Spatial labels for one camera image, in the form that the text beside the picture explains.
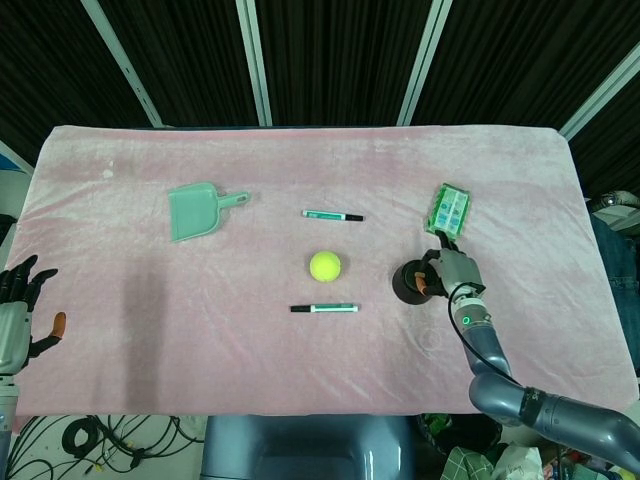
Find left black grey robot hand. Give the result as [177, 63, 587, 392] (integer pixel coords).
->
[0, 254, 67, 374]

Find right black grey robot hand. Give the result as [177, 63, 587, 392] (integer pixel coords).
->
[418, 230, 487, 301]

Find black round cup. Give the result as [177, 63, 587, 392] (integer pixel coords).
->
[392, 259, 451, 306]

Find green tissue pack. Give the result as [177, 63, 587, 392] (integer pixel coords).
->
[424, 182, 473, 236]

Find green white marker black cap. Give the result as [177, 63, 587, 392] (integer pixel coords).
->
[301, 209, 365, 223]
[289, 302, 360, 315]

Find yellow tennis ball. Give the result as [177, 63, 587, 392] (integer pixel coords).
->
[308, 250, 344, 284]

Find green patterned bag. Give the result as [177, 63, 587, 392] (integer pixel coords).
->
[417, 412, 454, 446]

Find blue jeans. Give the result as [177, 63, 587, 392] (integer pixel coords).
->
[592, 219, 640, 371]

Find white blue side panel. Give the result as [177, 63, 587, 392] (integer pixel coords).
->
[0, 139, 36, 177]

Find pink plush table cloth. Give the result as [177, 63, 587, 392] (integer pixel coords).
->
[14, 123, 639, 434]

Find checkered cloth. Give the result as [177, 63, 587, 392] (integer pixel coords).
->
[442, 444, 497, 480]

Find white plastic bag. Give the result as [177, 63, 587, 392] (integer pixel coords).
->
[492, 442, 545, 480]

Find green plastic dustpan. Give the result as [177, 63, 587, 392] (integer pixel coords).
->
[167, 182, 252, 245]

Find blue grey robot torso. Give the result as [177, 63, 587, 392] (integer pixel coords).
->
[201, 414, 417, 480]

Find black curtain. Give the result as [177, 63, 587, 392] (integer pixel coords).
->
[0, 0, 640, 196]

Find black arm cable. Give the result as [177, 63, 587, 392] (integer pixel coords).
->
[447, 287, 516, 374]

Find black coiled cable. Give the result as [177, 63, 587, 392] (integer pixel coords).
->
[61, 418, 102, 452]

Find black floor cable tangle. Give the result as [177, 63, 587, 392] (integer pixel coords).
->
[7, 413, 207, 480]

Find white frame post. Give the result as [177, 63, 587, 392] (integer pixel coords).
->
[79, 0, 164, 129]
[234, 0, 274, 126]
[559, 34, 640, 137]
[397, 0, 454, 126]

